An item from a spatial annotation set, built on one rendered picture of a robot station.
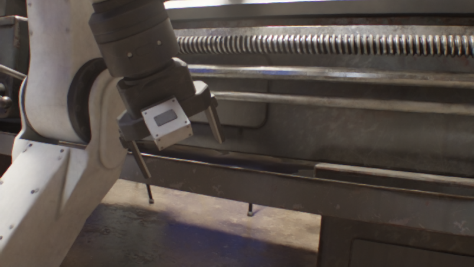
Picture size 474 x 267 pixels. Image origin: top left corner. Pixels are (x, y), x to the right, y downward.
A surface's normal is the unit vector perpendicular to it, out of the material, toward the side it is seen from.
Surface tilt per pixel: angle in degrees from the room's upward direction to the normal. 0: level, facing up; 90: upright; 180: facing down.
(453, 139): 90
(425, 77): 90
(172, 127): 52
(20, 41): 90
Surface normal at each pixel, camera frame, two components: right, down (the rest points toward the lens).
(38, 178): -0.28, -0.69
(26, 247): 0.90, 0.07
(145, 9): 0.69, 0.11
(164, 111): -0.06, -0.60
